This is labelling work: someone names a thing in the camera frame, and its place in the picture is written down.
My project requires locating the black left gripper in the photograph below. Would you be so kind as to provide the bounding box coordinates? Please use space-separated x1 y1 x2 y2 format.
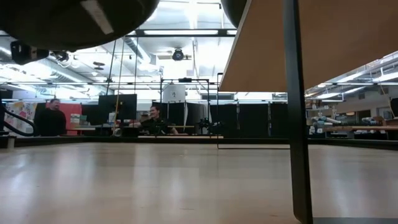
10 40 51 66

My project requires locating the dark blue deep plate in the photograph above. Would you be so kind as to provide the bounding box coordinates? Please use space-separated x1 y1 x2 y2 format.
221 0 248 29
0 0 160 53

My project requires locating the wooden shelf with black legs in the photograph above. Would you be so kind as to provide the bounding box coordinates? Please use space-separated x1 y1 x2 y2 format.
216 0 398 224

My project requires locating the floral patterned cloth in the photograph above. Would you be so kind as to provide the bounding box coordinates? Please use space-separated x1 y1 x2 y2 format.
3 100 39 133

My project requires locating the person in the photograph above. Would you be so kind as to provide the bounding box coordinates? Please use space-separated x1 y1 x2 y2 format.
33 98 68 138
129 105 180 136

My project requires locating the red partition panel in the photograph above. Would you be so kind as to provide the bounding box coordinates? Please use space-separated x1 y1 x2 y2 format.
45 102 83 136

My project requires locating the black monitor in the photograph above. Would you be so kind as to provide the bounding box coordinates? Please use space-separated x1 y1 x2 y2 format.
98 93 138 122

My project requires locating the black round ceiling fixture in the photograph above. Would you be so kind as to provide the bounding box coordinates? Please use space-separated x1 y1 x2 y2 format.
171 47 185 62

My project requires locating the white sign board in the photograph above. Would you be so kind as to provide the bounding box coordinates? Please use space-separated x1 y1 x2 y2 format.
162 84 187 104

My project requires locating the black overhead rig beam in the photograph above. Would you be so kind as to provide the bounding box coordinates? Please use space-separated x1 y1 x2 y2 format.
124 28 238 39

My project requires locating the blue white background robot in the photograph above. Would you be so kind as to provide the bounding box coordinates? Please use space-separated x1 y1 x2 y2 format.
310 115 341 136

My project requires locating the long wooden background table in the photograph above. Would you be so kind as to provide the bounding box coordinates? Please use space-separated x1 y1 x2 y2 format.
323 124 398 133

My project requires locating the hanging yellow cable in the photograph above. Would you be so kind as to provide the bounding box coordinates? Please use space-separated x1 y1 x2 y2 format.
113 36 125 132

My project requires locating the thin hanging black cable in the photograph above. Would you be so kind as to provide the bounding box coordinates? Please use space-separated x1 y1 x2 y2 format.
134 34 139 95

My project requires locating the black aluminium table frame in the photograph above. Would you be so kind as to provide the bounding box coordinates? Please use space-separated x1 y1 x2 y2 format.
0 135 398 152

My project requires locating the black metal frame stand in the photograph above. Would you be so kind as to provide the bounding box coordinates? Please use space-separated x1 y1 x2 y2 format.
159 77 211 138

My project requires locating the black partition wall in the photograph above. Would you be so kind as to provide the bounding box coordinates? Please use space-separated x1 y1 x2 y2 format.
151 101 289 139

